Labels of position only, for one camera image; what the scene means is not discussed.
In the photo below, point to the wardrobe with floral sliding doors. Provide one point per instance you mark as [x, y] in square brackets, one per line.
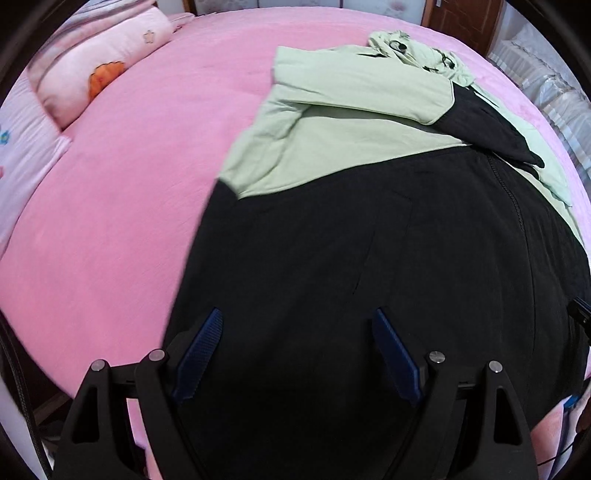
[383, 5]

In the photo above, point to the pink flower pillow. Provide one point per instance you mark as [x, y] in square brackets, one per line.
[92, 60]

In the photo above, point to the white cartoon print pillow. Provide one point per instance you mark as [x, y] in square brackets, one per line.
[23, 152]

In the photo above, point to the plain pink pillow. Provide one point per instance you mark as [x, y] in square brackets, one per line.
[182, 21]

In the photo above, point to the folded pastel floral quilt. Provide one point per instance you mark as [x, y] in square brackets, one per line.
[106, 7]

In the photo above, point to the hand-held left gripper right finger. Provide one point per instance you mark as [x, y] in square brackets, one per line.
[397, 355]

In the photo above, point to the green and black hooded jacket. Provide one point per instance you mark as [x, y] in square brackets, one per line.
[346, 152]

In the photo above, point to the brown wooden door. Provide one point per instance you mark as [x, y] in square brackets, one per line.
[466, 18]

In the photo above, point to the pink bed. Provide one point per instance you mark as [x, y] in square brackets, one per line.
[138, 184]

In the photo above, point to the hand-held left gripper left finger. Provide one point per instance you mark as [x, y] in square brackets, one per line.
[203, 350]

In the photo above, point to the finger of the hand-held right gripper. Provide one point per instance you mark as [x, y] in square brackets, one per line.
[581, 316]

